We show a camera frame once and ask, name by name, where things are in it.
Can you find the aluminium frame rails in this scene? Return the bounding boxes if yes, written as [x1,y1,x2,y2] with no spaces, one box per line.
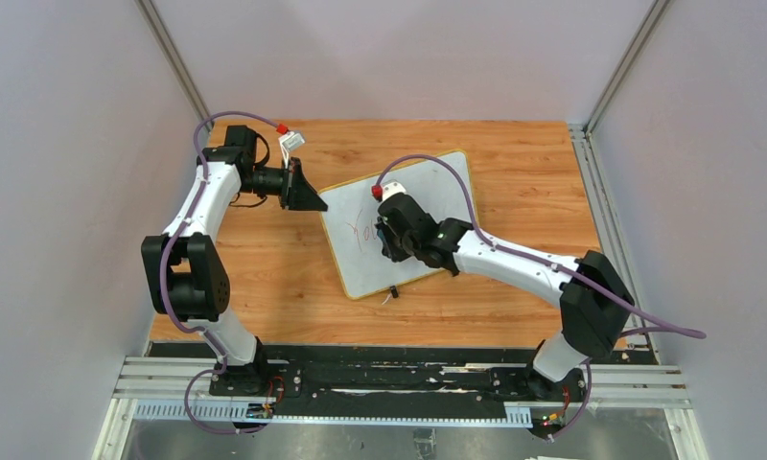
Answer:
[93,343,709,459]

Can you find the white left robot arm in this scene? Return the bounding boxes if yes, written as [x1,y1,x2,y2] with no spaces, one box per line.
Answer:
[141,125,328,394]

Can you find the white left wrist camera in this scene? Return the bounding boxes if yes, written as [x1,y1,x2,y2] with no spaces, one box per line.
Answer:
[279,130,306,168]

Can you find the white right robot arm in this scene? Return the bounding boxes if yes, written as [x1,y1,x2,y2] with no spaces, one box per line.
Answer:
[372,185,634,400]

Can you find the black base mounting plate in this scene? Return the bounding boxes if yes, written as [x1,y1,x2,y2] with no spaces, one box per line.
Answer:
[147,342,652,426]

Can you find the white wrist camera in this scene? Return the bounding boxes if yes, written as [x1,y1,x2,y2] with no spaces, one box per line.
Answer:
[279,130,306,168]
[381,181,408,201]

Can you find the yellow-framed whiteboard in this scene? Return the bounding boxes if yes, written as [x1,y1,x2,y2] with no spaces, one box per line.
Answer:
[318,150,476,300]

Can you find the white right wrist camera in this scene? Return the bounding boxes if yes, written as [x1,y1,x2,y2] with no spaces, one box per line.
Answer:
[381,181,408,201]

